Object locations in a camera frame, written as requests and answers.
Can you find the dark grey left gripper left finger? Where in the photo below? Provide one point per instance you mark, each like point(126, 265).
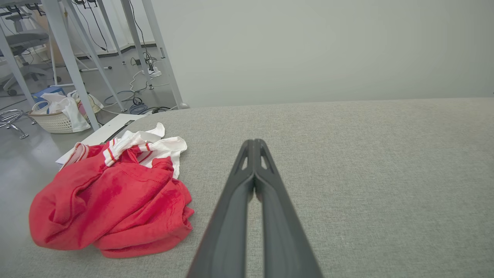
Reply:
point(227, 231)

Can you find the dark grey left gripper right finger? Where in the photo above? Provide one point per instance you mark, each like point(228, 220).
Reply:
point(281, 239)

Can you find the red shirt with white trim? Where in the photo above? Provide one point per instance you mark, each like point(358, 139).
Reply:
point(115, 200)

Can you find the white flat box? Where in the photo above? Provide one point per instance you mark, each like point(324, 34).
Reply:
point(104, 131)

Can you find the white power strip with plugs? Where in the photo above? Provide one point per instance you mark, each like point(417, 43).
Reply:
point(154, 72)

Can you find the white laundry basket with clothes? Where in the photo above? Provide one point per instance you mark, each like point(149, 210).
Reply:
point(71, 110)

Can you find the white woven laundry basket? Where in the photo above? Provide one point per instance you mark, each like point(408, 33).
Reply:
point(58, 122)

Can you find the blue box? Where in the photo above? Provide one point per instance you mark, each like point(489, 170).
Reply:
point(54, 90)

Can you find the chrome stool base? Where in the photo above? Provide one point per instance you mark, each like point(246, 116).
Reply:
point(11, 116)

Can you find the grey office chair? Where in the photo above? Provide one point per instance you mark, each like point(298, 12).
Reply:
point(27, 38)

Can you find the grey metal frame leg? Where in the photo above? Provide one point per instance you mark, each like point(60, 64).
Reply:
point(67, 54)
point(162, 46)
point(110, 31)
point(92, 54)
point(15, 69)
point(135, 38)

